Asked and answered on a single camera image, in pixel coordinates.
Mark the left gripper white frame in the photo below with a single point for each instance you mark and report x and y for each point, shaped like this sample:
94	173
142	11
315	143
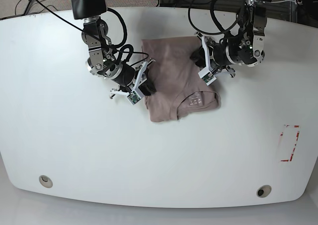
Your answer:
210	55

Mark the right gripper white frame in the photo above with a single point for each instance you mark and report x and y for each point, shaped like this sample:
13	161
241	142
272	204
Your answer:
129	78

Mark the mauve t-shirt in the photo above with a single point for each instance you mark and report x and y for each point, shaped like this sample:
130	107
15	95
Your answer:
179	89

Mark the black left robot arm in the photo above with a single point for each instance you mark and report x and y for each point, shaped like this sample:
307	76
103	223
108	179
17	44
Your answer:
240	44

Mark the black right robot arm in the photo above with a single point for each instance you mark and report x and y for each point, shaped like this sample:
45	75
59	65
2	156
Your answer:
106	59

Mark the red tape rectangle marking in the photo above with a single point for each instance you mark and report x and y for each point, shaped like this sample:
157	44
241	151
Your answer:
287	142

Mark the left table grommet hole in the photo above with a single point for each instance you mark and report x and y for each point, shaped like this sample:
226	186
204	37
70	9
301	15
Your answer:
45	181

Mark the table grommet hole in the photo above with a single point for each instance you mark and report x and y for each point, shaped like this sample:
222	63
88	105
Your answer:
45	181
264	191

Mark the right table grommet hole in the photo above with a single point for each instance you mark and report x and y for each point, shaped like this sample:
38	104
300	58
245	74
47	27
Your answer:
264	191

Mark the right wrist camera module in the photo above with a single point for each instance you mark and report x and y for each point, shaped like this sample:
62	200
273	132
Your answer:
135	96

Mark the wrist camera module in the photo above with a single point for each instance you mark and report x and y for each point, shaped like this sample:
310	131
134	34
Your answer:
207	76
135	96

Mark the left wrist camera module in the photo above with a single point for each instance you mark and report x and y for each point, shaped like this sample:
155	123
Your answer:
207	76

